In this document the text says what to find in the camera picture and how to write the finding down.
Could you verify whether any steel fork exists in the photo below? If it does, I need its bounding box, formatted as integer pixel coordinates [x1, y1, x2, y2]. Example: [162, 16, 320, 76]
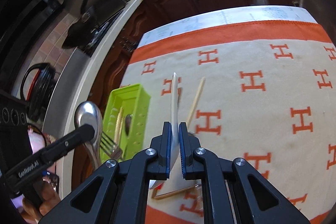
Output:
[100, 132, 123, 160]

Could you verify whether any large steel ladle spoon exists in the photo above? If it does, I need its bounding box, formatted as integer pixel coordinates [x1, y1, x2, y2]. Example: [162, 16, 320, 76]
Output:
[74, 101, 102, 170]

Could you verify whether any white ceramic soup spoon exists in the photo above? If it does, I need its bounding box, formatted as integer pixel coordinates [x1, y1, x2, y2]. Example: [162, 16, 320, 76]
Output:
[148, 72, 182, 190]

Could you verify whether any bamboo chopstick red band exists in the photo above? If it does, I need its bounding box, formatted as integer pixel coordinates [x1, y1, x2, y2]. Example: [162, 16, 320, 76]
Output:
[113, 106, 123, 145]

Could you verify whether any large steel tablespoon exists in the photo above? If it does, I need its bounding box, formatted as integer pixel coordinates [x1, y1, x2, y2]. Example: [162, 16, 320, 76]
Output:
[124, 114, 133, 136]

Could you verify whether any person's left hand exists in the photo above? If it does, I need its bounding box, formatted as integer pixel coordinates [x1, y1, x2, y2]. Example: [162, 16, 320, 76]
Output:
[21, 181, 61, 223]

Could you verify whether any pink rice cooker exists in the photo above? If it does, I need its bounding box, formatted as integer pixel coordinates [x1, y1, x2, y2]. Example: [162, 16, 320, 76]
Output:
[28, 128, 56, 153]

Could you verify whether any dark wooden chopstick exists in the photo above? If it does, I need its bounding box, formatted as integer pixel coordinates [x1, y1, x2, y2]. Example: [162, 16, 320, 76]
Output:
[151, 184, 201, 200]

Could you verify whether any black round pan rack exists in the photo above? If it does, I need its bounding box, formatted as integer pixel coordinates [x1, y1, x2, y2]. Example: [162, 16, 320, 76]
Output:
[20, 63, 56, 122]

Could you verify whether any green plastic utensil tray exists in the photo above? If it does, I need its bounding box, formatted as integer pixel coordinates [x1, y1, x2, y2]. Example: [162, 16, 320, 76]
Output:
[100, 84, 151, 162]

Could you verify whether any orange beige H-pattern cloth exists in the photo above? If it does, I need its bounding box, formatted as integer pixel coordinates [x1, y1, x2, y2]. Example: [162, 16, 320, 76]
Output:
[122, 20, 335, 223]

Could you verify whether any pale chopstick red striped end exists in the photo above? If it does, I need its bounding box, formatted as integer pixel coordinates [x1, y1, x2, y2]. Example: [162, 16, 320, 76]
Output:
[186, 77, 206, 127]

